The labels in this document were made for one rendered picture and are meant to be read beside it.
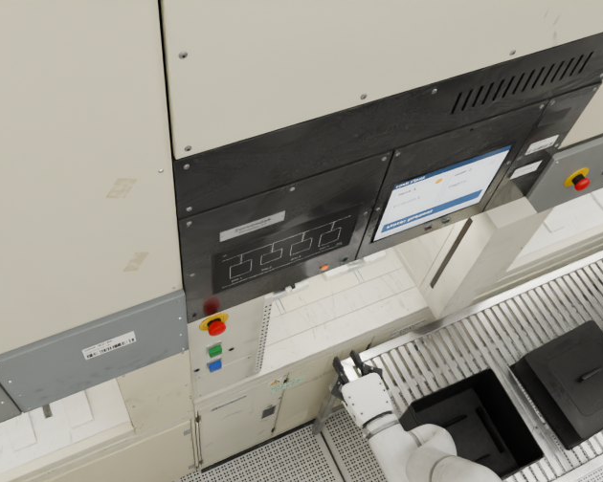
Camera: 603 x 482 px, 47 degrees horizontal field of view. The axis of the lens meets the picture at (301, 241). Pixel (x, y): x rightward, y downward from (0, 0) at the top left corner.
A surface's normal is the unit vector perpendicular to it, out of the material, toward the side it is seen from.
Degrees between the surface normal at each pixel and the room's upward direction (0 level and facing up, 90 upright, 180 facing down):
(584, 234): 0
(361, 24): 90
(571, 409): 0
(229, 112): 92
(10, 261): 90
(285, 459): 0
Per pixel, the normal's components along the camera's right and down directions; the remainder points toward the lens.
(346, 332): 0.11, -0.51
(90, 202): 0.43, 0.80
